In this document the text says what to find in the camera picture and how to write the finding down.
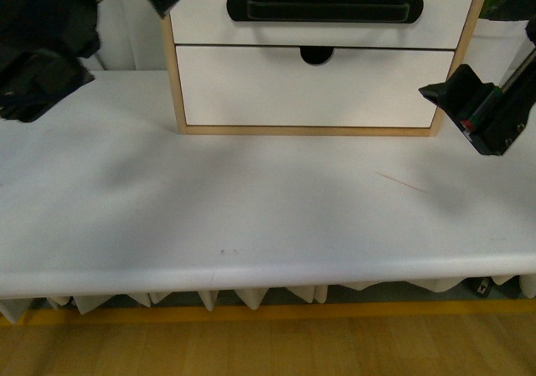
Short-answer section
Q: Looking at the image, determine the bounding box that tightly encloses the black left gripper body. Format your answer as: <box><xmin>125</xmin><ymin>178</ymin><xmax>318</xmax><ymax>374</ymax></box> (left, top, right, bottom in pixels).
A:
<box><xmin>1</xmin><ymin>0</ymin><xmax>101</xmax><ymax>122</ymax></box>

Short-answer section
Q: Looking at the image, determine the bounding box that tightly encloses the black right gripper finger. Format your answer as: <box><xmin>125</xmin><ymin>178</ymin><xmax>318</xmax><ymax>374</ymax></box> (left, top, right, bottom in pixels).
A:
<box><xmin>419</xmin><ymin>64</ymin><xmax>495</xmax><ymax>119</ymax></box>

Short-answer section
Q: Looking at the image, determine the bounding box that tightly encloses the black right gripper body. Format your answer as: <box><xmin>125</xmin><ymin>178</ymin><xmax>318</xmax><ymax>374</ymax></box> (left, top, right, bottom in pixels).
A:
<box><xmin>451</xmin><ymin>19</ymin><xmax>536</xmax><ymax>157</ymax></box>

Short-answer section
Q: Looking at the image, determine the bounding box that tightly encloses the white drawer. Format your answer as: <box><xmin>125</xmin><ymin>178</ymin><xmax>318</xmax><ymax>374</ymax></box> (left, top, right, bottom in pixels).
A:
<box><xmin>171</xmin><ymin>0</ymin><xmax>472</xmax><ymax>49</ymax></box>
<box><xmin>177</xmin><ymin>46</ymin><xmax>453</xmax><ymax>127</ymax></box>

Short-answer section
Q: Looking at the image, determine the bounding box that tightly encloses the white plant pot right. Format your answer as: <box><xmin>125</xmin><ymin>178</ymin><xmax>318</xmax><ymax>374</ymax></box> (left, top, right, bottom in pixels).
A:
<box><xmin>462</xmin><ymin>18</ymin><xmax>533</xmax><ymax>85</ymax></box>

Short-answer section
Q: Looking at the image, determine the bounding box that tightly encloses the green plant right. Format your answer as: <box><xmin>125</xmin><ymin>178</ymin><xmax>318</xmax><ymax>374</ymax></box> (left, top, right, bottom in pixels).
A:
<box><xmin>479</xmin><ymin>0</ymin><xmax>535</xmax><ymax>21</ymax></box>

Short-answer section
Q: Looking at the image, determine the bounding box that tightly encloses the white pleated table skirt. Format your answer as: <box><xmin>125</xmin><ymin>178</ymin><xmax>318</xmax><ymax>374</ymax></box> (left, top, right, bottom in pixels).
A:
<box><xmin>1</xmin><ymin>274</ymin><xmax>535</xmax><ymax>324</ymax></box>

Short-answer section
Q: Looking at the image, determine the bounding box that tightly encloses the black drawer handle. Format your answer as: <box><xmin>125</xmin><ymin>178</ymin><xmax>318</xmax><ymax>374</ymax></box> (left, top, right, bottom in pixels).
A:
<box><xmin>226</xmin><ymin>0</ymin><xmax>424</xmax><ymax>24</ymax></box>

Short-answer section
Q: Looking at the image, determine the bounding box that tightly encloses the wooden drawer cabinet frame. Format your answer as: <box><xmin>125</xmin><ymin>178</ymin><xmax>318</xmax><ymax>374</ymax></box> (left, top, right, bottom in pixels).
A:
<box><xmin>162</xmin><ymin>0</ymin><xmax>484</xmax><ymax>136</ymax></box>

